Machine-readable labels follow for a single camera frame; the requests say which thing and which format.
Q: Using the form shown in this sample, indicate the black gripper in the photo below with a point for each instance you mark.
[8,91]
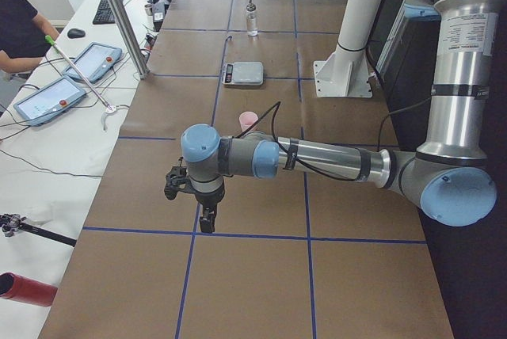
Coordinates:
[208,199]

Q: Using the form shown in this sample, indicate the pink plastic cup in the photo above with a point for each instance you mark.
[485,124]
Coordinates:
[247,120]

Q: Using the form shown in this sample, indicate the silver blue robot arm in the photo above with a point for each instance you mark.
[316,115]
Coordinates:
[444,177]

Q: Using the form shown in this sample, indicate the white digital kitchen scale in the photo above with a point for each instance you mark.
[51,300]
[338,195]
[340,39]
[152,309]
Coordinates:
[243,74]

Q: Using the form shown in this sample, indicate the near blue teach pendant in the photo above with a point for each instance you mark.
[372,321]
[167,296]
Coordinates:
[50,101]

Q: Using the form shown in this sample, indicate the blue teach pendant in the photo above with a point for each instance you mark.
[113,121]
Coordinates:
[50,101]
[96,60]

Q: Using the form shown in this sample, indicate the far blue teach pendant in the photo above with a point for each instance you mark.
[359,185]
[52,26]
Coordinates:
[96,60]

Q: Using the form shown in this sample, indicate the black tripod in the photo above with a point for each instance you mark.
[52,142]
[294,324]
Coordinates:
[12,224]

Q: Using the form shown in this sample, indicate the red cylinder bottle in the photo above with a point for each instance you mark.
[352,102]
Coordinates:
[24,290]

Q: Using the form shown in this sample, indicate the black computer keyboard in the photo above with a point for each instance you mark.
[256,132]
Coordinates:
[104,14]

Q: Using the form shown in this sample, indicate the black computer mouse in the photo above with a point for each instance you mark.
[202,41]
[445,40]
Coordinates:
[75,33]

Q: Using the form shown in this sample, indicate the green tipped metal rod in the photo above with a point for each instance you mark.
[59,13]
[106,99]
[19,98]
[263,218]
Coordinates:
[109,109]

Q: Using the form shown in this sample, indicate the person in black shirt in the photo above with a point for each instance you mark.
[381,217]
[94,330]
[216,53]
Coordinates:
[23,32]

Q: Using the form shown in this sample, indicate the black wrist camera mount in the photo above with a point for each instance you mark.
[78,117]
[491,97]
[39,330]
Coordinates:
[177,180]

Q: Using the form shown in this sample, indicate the aluminium frame post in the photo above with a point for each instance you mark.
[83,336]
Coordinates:
[125,27]

